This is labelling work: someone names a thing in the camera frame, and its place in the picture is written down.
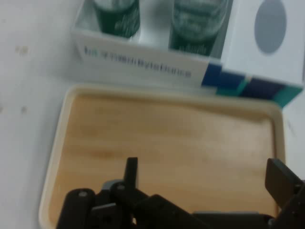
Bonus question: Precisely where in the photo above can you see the white and blue cardboard box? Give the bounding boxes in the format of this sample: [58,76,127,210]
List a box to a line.
[70,0,305,107]

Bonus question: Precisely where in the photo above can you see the wooden tray with cream rim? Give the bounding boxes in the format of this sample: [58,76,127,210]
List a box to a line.
[38,84,286,229]

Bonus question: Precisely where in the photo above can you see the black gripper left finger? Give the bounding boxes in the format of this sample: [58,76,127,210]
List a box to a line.
[63,156,153,229]

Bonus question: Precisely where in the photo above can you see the green label water bottle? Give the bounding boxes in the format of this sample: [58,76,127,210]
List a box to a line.
[91,0,141,39]
[168,0,233,52]

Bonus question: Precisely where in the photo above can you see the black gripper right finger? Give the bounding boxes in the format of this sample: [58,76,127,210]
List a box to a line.
[264,158,305,229]

